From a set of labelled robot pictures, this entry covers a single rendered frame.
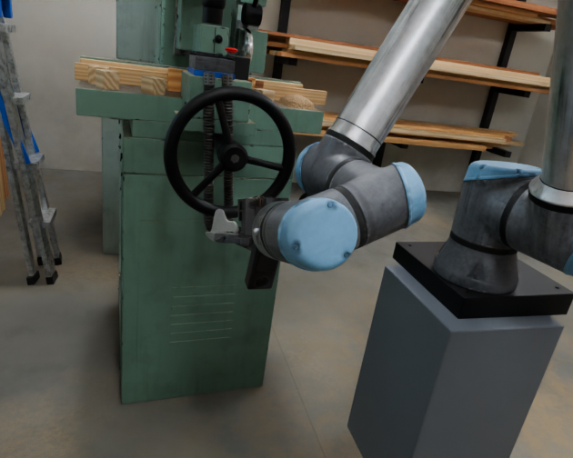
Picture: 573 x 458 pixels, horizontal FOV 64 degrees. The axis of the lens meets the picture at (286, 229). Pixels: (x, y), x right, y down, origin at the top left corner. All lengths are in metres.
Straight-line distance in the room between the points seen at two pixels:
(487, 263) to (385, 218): 0.51
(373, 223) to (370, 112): 0.20
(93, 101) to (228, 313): 0.68
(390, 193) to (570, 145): 0.38
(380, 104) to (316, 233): 0.27
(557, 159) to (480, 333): 0.38
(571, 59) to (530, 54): 3.98
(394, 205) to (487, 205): 0.46
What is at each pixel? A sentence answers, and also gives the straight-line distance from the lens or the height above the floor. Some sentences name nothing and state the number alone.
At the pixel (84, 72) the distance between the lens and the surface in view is 1.29.
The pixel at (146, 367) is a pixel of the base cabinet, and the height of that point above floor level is 0.13.
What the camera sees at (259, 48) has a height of 1.03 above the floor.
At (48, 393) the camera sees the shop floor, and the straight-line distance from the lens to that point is 1.60.
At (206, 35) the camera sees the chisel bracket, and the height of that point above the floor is 1.04.
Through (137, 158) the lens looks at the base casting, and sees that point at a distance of 1.16.
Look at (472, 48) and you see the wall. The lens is 4.46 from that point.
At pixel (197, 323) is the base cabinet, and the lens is 1.38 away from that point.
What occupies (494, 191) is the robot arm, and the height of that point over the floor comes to 0.82.
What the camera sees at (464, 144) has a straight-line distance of 3.96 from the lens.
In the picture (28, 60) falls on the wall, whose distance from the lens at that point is 3.70.
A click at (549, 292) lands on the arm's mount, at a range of 1.21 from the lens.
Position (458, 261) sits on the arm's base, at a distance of 1.10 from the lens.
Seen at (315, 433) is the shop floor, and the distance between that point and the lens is 1.48.
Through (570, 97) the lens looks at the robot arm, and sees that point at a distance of 0.88.
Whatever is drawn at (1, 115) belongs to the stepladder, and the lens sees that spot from 1.98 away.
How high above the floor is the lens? 1.03
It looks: 21 degrees down
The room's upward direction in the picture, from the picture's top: 8 degrees clockwise
